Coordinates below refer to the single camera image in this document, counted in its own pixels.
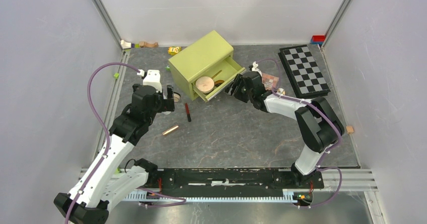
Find round pink powder puff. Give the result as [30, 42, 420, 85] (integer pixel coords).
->
[195, 76, 215, 94]

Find green metal drawer box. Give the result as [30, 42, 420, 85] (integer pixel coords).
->
[169, 30, 245, 102]

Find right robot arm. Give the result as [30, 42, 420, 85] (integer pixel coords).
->
[225, 71, 344, 188]

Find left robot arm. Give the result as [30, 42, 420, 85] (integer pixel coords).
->
[54, 84, 175, 223]

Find pink eyeshadow palette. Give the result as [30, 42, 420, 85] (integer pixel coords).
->
[262, 73, 279, 90]

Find round powder jar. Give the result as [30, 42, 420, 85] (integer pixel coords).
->
[173, 93, 181, 103]

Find rose gold lipstick tube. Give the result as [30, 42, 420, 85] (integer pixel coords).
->
[162, 125, 179, 136]

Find red black lip pencil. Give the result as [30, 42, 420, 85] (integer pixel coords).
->
[184, 103, 192, 122]

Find black white checkerboard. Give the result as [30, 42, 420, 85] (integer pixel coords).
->
[278, 45, 330, 99]

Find yellow toy car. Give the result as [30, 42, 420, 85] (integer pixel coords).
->
[168, 46, 182, 56]

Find wooden toy blocks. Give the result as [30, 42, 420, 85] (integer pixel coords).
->
[120, 39, 159, 50]

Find red blue blocks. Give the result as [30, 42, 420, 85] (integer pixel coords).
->
[310, 35, 325, 45]

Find small wooden cube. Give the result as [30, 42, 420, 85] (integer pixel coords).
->
[346, 126, 354, 134]

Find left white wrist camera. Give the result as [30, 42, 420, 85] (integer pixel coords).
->
[137, 69, 163, 92]

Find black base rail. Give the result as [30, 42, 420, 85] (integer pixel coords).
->
[144, 168, 324, 198]

